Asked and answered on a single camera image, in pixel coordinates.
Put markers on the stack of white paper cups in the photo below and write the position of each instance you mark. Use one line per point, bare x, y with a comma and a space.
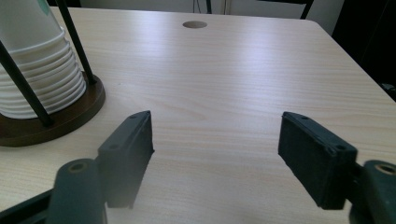
37, 62

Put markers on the dark curtain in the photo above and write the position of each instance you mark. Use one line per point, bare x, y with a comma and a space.
367, 37

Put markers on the brown cup holder black rods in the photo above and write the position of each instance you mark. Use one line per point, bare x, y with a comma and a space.
77, 115

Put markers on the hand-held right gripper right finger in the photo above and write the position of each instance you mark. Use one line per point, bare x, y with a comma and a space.
314, 158

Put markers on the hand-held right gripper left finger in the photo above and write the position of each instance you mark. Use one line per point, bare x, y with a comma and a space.
126, 155

